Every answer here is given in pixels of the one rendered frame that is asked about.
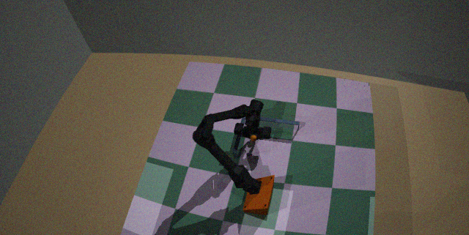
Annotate low clear glass corner wall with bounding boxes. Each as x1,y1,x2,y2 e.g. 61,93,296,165
237,121,299,157

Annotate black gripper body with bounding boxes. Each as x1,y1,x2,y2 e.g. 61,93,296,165
234,123,271,139

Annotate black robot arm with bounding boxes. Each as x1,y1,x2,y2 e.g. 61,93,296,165
193,99,264,195

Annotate blue-grey l-shaped wall trim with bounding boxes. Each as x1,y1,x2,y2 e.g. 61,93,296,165
232,117,300,158

